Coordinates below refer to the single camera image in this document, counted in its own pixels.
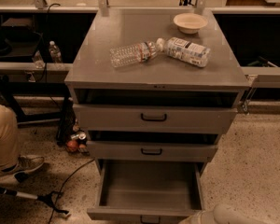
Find red apple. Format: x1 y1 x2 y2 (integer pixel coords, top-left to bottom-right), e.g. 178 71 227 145
66 140 79 153

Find small upright water bottle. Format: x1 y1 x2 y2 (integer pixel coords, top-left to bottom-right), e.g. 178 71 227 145
49 41 63 63

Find metal shelf rail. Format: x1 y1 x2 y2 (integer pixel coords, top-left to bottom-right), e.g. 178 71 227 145
0 62 73 71

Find clear plastic water bottle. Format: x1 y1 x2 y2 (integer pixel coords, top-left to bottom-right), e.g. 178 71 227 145
110 41 158 68

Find beige paper bowl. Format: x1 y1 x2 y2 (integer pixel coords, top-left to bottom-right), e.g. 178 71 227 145
174 13 208 35

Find labelled plastic water bottle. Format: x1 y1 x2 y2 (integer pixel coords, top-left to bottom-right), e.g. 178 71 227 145
156 37 210 68

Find grey metal drawer cabinet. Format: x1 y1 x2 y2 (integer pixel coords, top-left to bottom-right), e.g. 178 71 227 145
64 7 252 179

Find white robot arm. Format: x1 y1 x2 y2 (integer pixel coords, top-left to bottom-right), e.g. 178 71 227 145
178 203 267 224

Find grey sneaker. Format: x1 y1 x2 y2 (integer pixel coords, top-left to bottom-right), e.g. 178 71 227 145
0 155 45 184

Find black floor cable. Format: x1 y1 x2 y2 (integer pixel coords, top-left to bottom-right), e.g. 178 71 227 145
47 158 95 224

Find grey bottom drawer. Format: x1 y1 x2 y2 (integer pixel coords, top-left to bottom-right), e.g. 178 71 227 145
88 161 203 224

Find silver can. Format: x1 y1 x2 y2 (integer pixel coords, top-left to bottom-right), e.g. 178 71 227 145
71 132 87 140

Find grey drawer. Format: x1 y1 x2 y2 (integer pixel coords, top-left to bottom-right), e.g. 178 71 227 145
87 141 217 162
88 161 203 224
73 105 237 134

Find khaki trouser leg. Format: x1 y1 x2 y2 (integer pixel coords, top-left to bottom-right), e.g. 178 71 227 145
0 105 21 172

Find grey middle drawer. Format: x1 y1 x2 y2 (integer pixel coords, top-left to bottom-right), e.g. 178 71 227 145
87 141 217 162

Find grey top drawer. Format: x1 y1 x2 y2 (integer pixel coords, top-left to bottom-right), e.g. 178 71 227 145
73 105 237 134

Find black white grabber stick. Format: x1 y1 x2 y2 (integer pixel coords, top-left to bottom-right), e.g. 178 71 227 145
0 187 69 215

